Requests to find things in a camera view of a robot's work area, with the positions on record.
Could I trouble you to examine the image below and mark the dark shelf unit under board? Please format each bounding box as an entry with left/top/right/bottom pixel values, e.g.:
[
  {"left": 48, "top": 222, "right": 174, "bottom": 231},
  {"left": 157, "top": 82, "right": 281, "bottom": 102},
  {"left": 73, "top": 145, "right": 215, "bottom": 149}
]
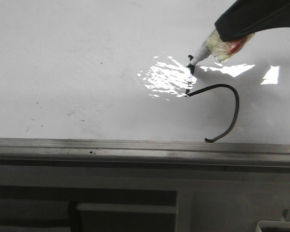
[{"left": 0, "top": 186, "right": 177, "bottom": 232}]

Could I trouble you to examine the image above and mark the white whiteboard marker with tape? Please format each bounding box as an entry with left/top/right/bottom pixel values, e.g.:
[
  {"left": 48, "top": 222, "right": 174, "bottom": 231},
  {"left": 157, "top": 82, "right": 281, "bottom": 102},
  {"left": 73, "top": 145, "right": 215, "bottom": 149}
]
[{"left": 187, "top": 30, "right": 255, "bottom": 70}]

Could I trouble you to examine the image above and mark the white whiteboard with metal frame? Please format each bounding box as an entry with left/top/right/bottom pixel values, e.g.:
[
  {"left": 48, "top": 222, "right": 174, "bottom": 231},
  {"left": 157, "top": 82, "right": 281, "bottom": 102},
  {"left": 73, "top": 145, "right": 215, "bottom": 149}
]
[{"left": 0, "top": 0, "right": 290, "bottom": 172}]

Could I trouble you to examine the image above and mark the white bin corner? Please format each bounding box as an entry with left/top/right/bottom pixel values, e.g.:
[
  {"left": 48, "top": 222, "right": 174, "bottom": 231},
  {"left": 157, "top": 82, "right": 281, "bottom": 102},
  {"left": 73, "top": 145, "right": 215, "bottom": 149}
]
[{"left": 255, "top": 220, "right": 290, "bottom": 232}]

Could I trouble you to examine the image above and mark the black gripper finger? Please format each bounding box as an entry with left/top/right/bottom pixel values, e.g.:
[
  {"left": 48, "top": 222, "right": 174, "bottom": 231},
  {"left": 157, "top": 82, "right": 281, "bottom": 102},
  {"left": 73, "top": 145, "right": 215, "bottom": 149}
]
[{"left": 215, "top": 0, "right": 290, "bottom": 42}]

